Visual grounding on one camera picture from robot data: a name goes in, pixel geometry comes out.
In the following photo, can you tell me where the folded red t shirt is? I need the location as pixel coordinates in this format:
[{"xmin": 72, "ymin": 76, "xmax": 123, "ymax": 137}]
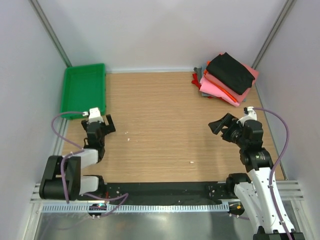
[{"xmin": 191, "ymin": 73, "xmax": 201, "ymax": 89}]

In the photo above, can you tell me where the aluminium frame rail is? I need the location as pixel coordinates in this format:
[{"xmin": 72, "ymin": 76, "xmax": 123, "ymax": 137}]
[{"xmin": 30, "ymin": 180, "xmax": 304, "ymax": 203}]

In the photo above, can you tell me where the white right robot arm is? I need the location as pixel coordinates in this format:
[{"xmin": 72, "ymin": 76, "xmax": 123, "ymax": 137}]
[{"xmin": 208, "ymin": 110, "xmax": 305, "ymax": 240}]

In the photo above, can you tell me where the folded salmon pink t shirt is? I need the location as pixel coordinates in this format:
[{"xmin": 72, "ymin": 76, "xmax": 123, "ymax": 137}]
[{"xmin": 206, "ymin": 63, "xmax": 259, "ymax": 105}]

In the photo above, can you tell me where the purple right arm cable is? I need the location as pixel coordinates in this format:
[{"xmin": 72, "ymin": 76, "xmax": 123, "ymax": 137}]
[{"xmin": 228, "ymin": 106, "xmax": 293, "ymax": 240}]

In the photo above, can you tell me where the folded orange t shirt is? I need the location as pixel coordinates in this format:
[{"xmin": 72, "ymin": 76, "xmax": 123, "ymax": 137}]
[{"xmin": 203, "ymin": 68, "xmax": 238, "ymax": 103}]

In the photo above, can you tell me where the folded light pink t shirt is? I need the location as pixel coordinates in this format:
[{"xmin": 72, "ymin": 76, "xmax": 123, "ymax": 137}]
[{"xmin": 199, "ymin": 76, "xmax": 240, "ymax": 107}]

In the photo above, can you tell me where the black t shirt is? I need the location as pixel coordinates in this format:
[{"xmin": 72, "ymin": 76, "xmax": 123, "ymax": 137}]
[{"xmin": 206, "ymin": 52, "xmax": 256, "ymax": 95}]

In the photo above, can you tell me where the right aluminium corner post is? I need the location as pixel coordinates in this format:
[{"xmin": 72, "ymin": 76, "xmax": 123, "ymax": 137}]
[{"xmin": 251, "ymin": 0, "xmax": 297, "ymax": 69}]

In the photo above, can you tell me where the aluminium corner post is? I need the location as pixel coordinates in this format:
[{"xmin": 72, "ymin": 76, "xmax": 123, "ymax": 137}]
[
  {"xmin": 251, "ymin": 0, "xmax": 297, "ymax": 69},
  {"xmin": 28, "ymin": 0, "xmax": 72, "ymax": 68}
]

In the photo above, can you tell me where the green plastic bin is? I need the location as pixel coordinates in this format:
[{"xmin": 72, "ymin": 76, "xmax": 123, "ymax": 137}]
[{"xmin": 60, "ymin": 63, "xmax": 107, "ymax": 120}]

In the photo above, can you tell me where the folded grey t shirt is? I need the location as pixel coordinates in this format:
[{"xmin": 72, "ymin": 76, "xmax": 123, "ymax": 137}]
[{"xmin": 193, "ymin": 66, "xmax": 206, "ymax": 78}]

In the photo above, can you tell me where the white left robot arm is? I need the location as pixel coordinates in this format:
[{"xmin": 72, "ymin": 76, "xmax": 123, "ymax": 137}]
[{"xmin": 39, "ymin": 112, "xmax": 116, "ymax": 203}]

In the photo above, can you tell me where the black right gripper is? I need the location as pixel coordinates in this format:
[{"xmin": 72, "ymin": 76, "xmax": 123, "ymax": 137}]
[{"xmin": 208, "ymin": 112, "xmax": 248, "ymax": 149}]

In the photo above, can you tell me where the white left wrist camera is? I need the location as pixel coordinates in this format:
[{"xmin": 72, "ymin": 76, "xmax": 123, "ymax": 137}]
[{"xmin": 82, "ymin": 107, "xmax": 104, "ymax": 123}]

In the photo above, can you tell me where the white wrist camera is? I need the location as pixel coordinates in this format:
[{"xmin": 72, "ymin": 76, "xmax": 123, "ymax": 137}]
[
  {"xmin": 82, "ymin": 107, "xmax": 104, "ymax": 123},
  {"xmin": 237, "ymin": 106, "xmax": 257, "ymax": 126}
]

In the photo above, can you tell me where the left aluminium corner post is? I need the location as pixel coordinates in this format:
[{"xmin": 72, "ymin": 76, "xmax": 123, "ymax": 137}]
[{"xmin": 28, "ymin": 0, "xmax": 72, "ymax": 68}]

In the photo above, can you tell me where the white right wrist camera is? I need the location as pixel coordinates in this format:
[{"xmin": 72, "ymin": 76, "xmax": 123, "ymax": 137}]
[{"xmin": 237, "ymin": 106, "xmax": 257, "ymax": 126}]

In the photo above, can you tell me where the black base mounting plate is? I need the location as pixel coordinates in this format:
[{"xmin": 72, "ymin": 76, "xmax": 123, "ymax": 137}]
[{"xmin": 91, "ymin": 181, "xmax": 236, "ymax": 205}]

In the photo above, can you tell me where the white slotted cable duct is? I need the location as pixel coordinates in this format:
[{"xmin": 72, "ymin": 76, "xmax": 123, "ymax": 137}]
[{"xmin": 41, "ymin": 203, "xmax": 229, "ymax": 214}]

